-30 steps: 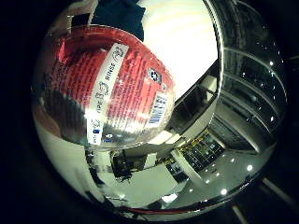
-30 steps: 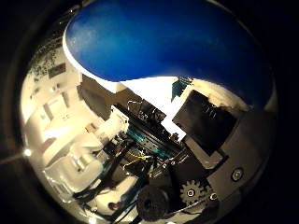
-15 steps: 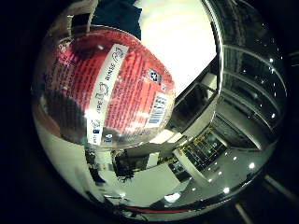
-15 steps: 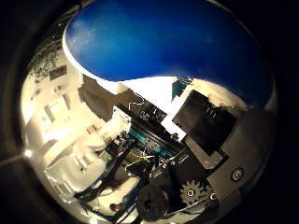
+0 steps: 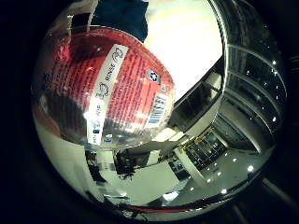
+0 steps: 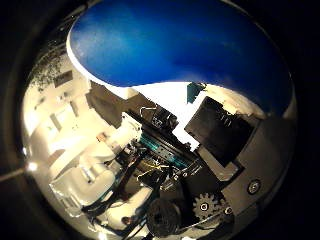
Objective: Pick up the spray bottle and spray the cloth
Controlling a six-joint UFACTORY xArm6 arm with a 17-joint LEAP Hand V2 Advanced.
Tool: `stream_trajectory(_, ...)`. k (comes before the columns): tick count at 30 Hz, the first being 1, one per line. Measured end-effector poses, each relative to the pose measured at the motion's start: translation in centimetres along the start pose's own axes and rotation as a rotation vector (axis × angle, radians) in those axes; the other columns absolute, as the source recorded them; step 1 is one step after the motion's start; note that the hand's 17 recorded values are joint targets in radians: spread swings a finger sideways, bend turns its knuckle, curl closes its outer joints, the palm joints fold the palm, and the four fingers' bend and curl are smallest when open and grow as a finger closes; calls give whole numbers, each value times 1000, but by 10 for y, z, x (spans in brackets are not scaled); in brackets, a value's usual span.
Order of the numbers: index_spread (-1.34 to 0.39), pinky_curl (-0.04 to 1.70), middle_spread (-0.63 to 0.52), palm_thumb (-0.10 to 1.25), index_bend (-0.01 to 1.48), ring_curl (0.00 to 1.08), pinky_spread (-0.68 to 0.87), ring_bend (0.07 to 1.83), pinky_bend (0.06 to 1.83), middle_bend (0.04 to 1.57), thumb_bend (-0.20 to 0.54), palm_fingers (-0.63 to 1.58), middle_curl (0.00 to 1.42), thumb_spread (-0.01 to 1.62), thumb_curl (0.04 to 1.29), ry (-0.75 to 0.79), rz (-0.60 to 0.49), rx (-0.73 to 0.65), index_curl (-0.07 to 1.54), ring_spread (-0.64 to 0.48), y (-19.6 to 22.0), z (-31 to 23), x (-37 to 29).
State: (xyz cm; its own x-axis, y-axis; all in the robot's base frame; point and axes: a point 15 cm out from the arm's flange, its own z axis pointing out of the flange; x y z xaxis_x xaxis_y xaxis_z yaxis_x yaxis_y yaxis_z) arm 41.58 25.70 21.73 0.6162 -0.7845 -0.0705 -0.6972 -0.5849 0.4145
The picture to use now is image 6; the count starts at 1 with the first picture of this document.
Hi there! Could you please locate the thick flat black cable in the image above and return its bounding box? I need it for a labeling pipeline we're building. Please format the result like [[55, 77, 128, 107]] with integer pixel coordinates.
[[81, 154, 145, 218]]

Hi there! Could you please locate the dark framed wall picture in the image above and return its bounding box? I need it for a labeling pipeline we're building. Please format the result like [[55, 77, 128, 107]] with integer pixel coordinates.
[[53, 70, 74, 89]]

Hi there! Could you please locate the green wall plant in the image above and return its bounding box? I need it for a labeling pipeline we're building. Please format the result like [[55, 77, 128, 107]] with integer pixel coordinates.
[[32, 43, 68, 92]]

